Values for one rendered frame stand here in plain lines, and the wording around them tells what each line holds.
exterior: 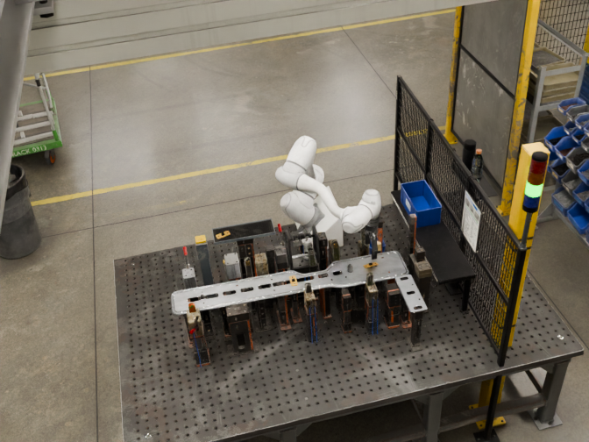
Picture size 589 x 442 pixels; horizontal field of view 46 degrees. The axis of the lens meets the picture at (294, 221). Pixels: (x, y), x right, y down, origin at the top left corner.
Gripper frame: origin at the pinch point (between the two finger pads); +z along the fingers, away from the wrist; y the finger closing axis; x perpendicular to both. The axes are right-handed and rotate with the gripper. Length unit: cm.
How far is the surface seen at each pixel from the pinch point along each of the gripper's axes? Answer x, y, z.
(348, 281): -15.8, 8.9, 13.5
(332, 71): 83, -449, 115
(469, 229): 55, 9, -11
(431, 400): 17, 65, 61
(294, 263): -42.6, -18.5, 17.0
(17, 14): -108, 189, -228
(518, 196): 58, 48, -61
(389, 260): 12.2, -2.2, 13.4
